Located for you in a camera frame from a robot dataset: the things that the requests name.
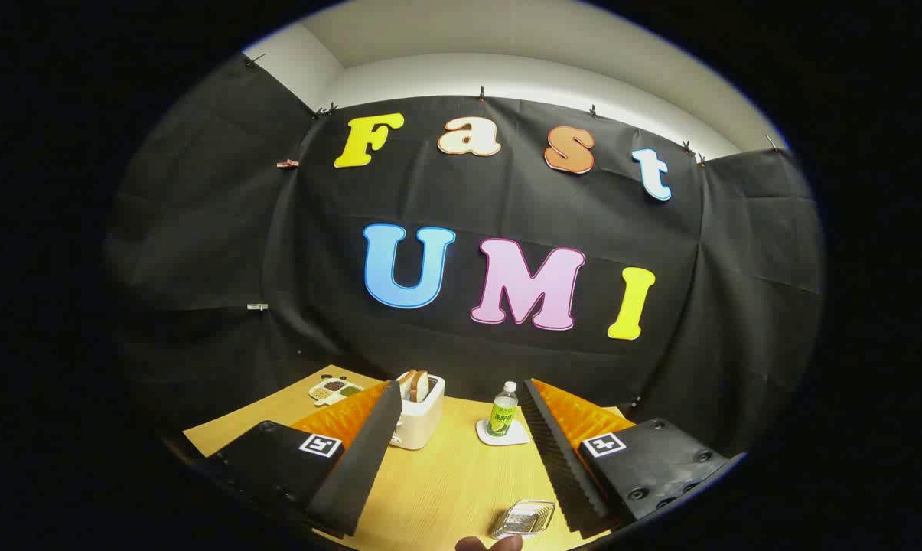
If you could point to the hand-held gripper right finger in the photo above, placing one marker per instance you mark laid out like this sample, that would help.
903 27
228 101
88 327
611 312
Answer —
560 467

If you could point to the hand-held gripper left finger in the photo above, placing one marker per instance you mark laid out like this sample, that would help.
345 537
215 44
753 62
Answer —
365 459

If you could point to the white square coaster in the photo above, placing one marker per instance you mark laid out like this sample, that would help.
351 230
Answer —
518 438

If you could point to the white toaster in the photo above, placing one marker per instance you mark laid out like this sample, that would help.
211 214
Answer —
422 425

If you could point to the panda shaped snack dish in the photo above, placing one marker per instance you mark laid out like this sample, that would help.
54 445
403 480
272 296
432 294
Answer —
334 390

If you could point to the green label drink bottle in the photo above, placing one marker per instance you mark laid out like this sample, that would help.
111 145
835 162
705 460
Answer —
501 417

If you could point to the toast bread slice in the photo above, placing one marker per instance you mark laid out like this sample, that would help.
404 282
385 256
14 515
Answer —
405 383
421 386

